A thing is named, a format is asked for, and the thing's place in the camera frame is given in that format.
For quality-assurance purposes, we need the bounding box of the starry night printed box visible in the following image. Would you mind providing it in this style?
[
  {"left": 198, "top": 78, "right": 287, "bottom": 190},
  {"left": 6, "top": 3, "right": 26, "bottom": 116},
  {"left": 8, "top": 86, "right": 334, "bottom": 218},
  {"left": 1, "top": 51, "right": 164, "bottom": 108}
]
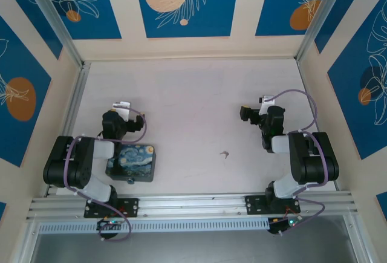
[{"left": 105, "top": 143, "right": 155, "bottom": 184}]

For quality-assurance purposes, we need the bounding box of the grey metal sheet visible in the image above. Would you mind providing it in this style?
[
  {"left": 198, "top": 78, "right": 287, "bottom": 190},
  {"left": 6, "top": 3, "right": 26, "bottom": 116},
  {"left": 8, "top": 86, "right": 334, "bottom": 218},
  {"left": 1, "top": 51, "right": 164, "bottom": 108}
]
[{"left": 30, "top": 214, "right": 357, "bottom": 263}]

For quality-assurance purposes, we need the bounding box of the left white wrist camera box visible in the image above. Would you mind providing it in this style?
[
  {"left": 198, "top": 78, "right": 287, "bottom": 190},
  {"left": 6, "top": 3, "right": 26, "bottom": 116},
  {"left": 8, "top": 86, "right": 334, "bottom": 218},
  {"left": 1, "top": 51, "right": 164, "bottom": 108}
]
[{"left": 112, "top": 102, "right": 133, "bottom": 122}]

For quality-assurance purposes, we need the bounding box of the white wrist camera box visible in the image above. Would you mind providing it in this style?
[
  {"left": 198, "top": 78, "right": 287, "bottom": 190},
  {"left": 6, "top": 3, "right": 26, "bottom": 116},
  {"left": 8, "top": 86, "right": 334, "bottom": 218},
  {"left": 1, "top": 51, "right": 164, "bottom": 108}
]
[
  {"left": 259, "top": 94, "right": 275, "bottom": 115},
  {"left": 112, "top": 102, "right": 133, "bottom": 122}
]

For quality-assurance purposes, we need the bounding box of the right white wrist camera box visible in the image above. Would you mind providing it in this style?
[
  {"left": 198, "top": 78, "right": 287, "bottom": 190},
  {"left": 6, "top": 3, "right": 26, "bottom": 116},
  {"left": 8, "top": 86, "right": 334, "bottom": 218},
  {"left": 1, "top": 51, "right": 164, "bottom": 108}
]
[{"left": 259, "top": 94, "right": 275, "bottom": 115}]

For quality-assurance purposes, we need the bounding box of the aluminium side rail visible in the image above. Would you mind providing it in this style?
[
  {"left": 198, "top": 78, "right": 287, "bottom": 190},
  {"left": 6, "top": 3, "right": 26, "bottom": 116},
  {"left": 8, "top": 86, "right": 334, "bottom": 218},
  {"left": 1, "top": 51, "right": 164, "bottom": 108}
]
[
  {"left": 296, "top": 60, "right": 339, "bottom": 192},
  {"left": 44, "top": 62, "right": 92, "bottom": 198}
]

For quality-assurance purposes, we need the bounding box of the blue dark circle wall panel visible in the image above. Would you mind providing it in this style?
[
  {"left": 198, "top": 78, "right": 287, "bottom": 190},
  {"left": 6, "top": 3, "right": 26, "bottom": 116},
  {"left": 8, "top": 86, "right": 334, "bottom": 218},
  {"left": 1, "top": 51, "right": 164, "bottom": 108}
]
[{"left": 327, "top": 2, "right": 387, "bottom": 161}]

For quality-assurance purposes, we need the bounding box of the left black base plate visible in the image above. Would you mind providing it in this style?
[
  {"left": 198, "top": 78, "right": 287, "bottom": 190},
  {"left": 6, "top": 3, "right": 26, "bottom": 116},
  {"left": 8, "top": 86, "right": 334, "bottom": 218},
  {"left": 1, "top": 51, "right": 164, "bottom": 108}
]
[{"left": 83, "top": 198, "right": 140, "bottom": 218}]

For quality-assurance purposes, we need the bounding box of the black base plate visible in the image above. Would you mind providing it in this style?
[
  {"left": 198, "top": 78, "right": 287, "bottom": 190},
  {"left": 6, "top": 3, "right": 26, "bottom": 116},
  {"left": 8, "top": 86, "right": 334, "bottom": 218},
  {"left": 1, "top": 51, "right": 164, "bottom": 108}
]
[
  {"left": 83, "top": 198, "right": 140, "bottom": 218},
  {"left": 245, "top": 195, "right": 302, "bottom": 215}
]

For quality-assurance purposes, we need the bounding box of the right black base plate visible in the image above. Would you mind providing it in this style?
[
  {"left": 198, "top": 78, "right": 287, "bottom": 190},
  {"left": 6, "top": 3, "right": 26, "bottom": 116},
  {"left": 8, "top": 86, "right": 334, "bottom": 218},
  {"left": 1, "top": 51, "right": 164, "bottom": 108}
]
[{"left": 245, "top": 195, "right": 302, "bottom": 215}]

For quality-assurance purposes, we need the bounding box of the blue lily wall panel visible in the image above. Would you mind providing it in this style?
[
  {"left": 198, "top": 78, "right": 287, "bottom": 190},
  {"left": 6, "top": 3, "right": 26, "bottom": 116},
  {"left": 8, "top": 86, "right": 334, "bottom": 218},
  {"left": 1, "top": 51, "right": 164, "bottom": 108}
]
[{"left": 37, "top": 0, "right": 122, "bottom": 41}]

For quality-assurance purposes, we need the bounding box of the blue peach circle wall panel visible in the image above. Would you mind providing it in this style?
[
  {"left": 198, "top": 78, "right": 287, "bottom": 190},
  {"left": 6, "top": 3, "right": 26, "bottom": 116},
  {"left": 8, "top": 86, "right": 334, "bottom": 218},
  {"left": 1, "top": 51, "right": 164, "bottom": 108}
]
[{"left": 134, "top": 0, "right": 241, "bottom": 39}]

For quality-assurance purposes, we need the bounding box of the long aluminium frame rail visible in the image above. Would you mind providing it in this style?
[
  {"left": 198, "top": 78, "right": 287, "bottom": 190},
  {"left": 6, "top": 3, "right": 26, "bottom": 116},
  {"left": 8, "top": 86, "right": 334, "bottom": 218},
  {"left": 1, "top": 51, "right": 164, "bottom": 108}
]
[{"left": 25, "top": 192, "right": 360, "bottom": 221}]

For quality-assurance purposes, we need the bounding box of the blue orange circle wall panel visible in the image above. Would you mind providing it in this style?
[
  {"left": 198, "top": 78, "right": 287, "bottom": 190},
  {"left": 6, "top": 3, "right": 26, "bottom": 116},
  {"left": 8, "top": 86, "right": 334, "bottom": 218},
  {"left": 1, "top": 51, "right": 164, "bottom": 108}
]
[{"left": 0, "top": 15, "right": 52, "bottom": 169}]

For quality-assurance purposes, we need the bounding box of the blue fern wall panel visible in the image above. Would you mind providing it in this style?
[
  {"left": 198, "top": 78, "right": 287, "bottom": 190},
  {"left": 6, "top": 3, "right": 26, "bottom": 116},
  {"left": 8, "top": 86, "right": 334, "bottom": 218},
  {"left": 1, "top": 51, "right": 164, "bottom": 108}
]
[{"left": 255, "top": 0, "right": 335, "bottom": 37}]

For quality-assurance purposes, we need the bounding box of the grey slotted cable duct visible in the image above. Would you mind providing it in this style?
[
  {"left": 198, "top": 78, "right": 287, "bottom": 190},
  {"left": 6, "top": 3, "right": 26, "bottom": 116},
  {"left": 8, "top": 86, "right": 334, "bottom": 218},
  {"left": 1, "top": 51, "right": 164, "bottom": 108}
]
[{"left": 38, "top": 217, "right": 271, "bottom": 234}]

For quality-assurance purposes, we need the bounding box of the aluminium corner post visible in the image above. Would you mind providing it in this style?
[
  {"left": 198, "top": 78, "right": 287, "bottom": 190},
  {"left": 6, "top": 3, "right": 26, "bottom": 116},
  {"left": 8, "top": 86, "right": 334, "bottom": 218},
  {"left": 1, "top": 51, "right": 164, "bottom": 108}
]
[
  {"left": 21, "top": 0, "right": 85, "bottom": 68},
  {"left": 295, "top": 0, "right": 357, "bottom": 63}
]

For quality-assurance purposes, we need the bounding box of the short aluminium frame profile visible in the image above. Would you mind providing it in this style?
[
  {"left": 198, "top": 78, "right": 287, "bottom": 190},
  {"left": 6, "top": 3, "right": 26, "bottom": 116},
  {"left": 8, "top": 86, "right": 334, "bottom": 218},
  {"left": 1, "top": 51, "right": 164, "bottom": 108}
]
[
  {"left": 344, "top": 214, "right": 377, "bottom": 263},
  {"left": 11, "top": 214, "right": 40, "bottom": 263}
]

